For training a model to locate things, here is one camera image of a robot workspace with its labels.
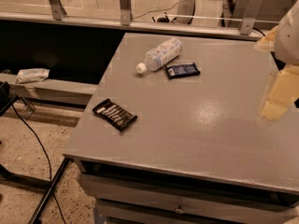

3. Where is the grey metal bracket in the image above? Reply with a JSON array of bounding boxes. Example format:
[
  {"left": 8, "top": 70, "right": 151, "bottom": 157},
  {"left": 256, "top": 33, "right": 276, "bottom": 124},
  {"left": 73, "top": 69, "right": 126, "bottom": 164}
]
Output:
[
  {"left": 49, "top": 0, "right": 66, "bottom": 21},
  {"left": 120, "top": 0, "right": 132, "bottom": 26},
  {"left": 240, "top": 0, "right": 263, "bottom": 35}
]

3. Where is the white wipes packet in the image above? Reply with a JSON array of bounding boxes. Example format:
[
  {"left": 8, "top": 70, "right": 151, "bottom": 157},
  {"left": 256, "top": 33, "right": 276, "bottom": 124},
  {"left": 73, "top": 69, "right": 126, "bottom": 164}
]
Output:
[{"left": 16, "top": 68, "right": 50, "bottom": 84}]

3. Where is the grey metal bracket left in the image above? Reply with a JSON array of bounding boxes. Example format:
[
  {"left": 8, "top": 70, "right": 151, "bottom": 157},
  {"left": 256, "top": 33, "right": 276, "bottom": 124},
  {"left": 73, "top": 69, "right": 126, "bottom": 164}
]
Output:
[{"left": 49, "top": 0, "right": 66, "bottom": 21}]

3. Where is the grey desk drawer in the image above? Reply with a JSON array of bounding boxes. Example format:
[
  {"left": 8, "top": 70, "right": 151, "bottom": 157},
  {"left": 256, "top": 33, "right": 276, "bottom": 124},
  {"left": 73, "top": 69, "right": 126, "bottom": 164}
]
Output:
[{"left": 78, "top": 174, "right": 298, "bottom": 224}]

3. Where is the grey metal bracket right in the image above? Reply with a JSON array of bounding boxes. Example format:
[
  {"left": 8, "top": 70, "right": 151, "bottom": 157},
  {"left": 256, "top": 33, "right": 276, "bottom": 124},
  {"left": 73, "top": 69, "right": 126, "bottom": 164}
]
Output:
[{"left": 240, "top": 0, "right": 263, "bottom": 35}]

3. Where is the black rxbar chocolate bar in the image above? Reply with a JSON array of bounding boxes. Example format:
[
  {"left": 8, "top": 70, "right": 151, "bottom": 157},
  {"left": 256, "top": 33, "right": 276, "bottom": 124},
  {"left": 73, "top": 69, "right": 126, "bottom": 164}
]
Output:
[{"left": 93, "top": 99, "right": 137, "bottom": 132}]

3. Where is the grey metal rail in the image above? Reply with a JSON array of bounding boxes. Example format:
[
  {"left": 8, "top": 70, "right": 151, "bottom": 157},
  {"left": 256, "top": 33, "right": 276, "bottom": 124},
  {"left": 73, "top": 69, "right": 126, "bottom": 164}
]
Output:
[{"left": 0, "top": 10, "right": 265, "bottom": 42}]

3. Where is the clear plastic water bottle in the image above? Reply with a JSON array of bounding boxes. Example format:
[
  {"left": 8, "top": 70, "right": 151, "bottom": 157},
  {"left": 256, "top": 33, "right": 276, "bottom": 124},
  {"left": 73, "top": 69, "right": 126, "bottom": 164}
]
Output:
[{"left": 136, "top": 37, "right": 182, "bottom": 74}]

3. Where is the blue snack bar wrapper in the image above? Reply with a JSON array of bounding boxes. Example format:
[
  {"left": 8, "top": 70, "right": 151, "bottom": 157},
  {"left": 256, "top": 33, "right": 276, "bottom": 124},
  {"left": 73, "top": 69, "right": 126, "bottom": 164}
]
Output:
[{"left": 165, "top": 63, "right": 201, "bottom": 79}]

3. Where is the black floor cable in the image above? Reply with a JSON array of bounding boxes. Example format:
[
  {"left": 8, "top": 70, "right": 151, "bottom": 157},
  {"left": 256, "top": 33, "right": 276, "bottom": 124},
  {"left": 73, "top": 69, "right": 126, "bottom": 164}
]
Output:
[{"left": 10, "top": 104, "right": 67, "bottom": 224}]

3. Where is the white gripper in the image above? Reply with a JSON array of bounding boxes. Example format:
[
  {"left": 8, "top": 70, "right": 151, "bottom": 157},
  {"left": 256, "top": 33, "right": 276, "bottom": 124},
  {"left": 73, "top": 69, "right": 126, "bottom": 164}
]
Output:
[{"left": 254, "top": 0, "right": 299, "bottom": 120}]

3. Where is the grey lower shelf beam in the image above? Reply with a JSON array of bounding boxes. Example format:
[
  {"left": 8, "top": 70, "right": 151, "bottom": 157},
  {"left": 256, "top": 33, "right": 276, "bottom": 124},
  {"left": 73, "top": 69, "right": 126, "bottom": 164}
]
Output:
[{"left": 0, "top": 74, "right": 97, "bottom": 105}]

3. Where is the grey metal bracket middle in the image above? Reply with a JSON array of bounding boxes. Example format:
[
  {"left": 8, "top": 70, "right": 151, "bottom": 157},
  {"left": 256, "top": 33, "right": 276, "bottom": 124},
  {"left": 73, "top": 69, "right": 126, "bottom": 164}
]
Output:
[{"left": 120, "top": 0, "right": 132, "bottom": 26}]

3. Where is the black stand leg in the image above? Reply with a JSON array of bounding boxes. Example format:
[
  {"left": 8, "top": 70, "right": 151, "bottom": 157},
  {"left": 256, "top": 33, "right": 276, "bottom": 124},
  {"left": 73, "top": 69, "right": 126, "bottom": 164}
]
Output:
[{"left": 28, "top": 158, "right": 69, "bottom": 224}]

